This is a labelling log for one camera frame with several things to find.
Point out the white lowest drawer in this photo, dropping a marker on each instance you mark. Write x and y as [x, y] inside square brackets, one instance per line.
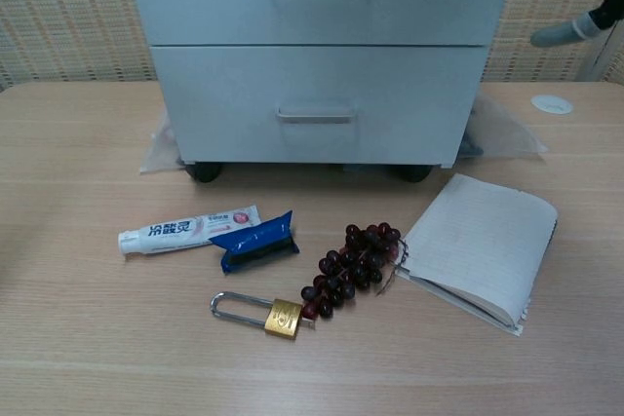
[219, 104]

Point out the open lined notebook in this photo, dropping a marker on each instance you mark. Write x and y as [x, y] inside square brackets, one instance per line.
[482, 250]

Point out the translucent plastic bag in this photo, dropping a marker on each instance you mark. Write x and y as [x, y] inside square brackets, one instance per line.
[507, 138]

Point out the blue snack packet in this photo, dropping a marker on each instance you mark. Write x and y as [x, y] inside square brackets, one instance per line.
[258, 243]

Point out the white toothpaste tube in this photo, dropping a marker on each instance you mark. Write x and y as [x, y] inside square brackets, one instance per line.
[170, 236]

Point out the dark purple grape bunch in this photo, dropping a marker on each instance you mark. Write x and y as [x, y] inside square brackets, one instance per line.
[353, 265]

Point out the black caster wheel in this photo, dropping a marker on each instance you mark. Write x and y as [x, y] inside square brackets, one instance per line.
[205, 172]
[412, 173]

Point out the brass padlock with long shackle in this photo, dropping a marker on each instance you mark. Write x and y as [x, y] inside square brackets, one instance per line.
[283, 318]

